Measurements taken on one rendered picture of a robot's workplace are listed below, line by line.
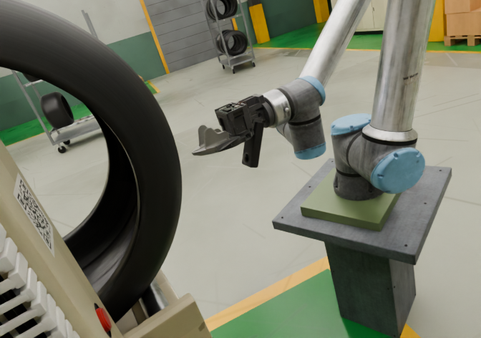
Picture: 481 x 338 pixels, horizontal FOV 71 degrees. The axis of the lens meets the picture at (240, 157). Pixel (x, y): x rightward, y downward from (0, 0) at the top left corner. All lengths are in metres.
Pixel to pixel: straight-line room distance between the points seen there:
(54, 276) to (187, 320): 0.30
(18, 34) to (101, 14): 11.16
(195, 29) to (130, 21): 2.03
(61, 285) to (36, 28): 0.32
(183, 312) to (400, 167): 0.69
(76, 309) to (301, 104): 0.66
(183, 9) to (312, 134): 11.08
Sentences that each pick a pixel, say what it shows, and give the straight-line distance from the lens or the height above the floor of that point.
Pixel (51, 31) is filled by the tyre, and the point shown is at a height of 1.39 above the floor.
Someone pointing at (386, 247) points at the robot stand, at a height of 0.60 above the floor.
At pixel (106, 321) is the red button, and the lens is 0.47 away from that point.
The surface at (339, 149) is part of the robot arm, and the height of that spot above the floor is 0.83.
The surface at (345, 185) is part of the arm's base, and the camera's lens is 1.25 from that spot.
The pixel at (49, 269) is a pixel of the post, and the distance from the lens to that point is 0.36.
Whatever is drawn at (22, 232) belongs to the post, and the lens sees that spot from 0.35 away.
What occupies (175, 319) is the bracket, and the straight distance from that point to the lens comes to 0.60.
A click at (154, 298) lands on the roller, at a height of 0.92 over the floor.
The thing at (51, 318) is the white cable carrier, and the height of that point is 1.17.
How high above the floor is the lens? 1.35
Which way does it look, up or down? 23 degrees down
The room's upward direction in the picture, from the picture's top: 17 degrees counter-clockwise
